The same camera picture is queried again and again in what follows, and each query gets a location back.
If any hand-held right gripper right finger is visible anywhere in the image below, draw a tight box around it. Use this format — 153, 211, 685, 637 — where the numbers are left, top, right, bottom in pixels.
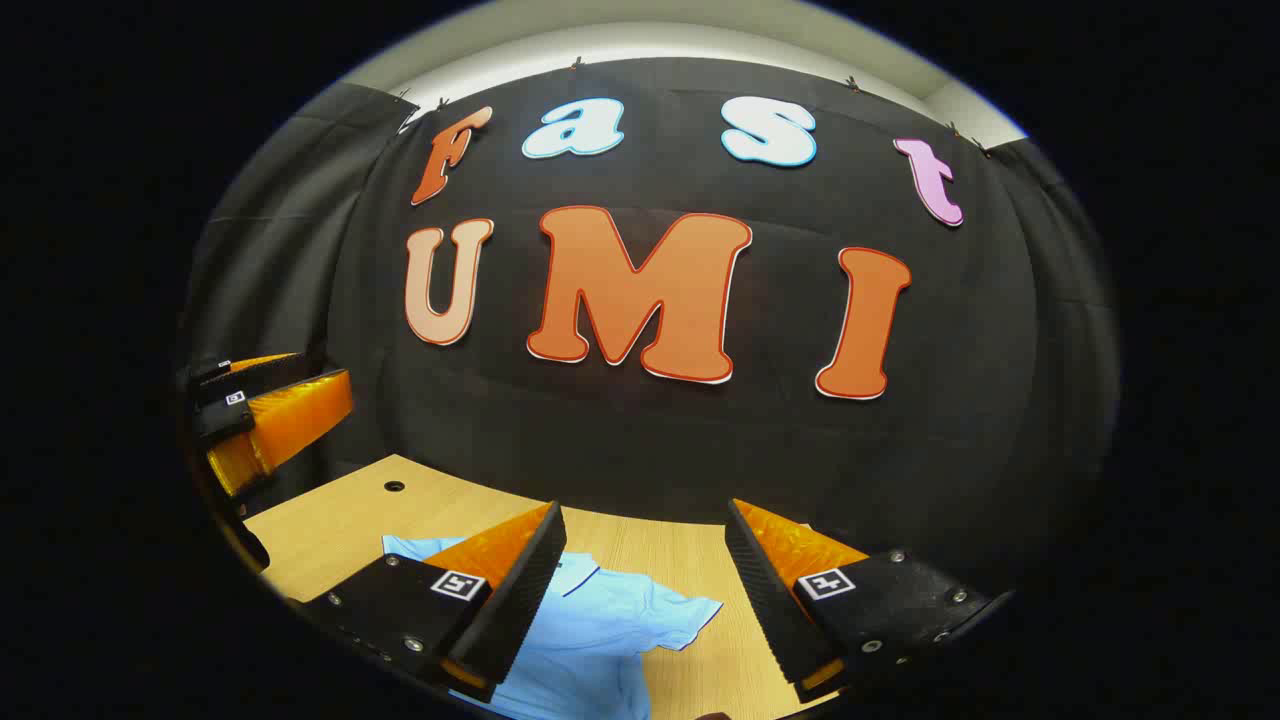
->
724, 498, 1016, 704

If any black backdrop cloth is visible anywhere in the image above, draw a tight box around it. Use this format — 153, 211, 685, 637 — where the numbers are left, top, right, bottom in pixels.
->
180, 57, 1121, 601

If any light blue T-shirt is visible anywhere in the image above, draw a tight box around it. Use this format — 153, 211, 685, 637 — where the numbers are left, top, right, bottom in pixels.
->
382, 535, 724, 720

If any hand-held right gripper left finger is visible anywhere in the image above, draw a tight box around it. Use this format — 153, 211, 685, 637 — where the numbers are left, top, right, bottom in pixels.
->
290, 500, 568, 704

